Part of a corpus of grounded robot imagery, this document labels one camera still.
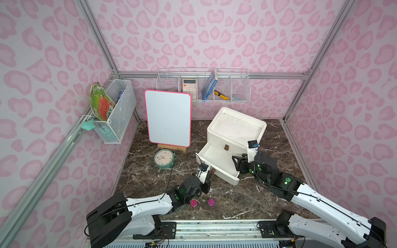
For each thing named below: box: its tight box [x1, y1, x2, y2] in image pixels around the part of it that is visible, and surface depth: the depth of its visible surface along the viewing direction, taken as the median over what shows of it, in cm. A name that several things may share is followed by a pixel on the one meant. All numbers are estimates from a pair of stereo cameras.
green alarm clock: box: [153, 148, 177, 172], surface depth 98 cm
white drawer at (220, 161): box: [195, 142, 240, 186], surface depth 84 cm
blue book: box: [201, 68, 219, 103], surface depth 90 cm
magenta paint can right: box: [207, 198, 216, 207], surface depth 82 cm
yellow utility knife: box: [214, 89, 231, 101], surface depth 100 cm
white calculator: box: [182, 78, 197, 100], surface depth 97 cm
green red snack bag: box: [89, 81, 116, 121], surface depth 74 cm
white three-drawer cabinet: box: [206, 106, 268, 155], surface depth 85 cm
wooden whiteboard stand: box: [157, 143, 188, 153], surface depth 100 cm
